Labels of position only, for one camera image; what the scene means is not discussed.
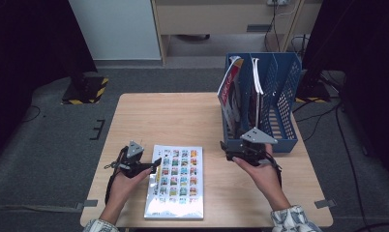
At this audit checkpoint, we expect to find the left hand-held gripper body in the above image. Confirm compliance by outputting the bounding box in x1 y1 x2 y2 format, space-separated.
104 140 152 179

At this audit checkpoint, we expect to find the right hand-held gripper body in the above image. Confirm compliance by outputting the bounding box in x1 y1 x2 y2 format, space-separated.
226 127 279 167

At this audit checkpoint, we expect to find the white magazine with picture grid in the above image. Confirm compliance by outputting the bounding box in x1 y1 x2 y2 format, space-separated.
143 144 205 221

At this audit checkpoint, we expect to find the blue file rack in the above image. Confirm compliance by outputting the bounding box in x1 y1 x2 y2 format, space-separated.
221 52 303 155

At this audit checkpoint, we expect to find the black and red magazine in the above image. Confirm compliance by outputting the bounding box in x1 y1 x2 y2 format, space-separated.
217 56 245 136

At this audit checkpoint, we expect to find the person's left hand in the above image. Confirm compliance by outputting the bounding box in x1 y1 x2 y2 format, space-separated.
105 167 154 215

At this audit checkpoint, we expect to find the person's right hand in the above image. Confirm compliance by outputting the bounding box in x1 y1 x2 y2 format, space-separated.
231 143 292 213

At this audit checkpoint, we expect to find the grey tape strip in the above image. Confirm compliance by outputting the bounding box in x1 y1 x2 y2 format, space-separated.
75 199 99 210
314 198 337 210

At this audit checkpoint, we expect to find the beige wooden cabinet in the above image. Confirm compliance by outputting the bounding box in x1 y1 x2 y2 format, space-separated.
150 0 324 66

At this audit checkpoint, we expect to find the white partition panel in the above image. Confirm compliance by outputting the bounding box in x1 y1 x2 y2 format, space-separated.
68 0 162 61

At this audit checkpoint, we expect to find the dark curtain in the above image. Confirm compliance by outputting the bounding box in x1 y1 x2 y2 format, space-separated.
0 0 99 168
302 0 389 185

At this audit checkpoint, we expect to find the left hand-held gripper cable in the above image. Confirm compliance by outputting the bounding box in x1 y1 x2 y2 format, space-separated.
105 146 128 205

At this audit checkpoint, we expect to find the black floor cable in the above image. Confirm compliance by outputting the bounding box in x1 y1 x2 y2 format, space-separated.
334 102 370 228

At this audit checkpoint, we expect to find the black hanging cable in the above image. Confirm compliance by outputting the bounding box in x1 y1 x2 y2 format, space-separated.
263 0 281 52

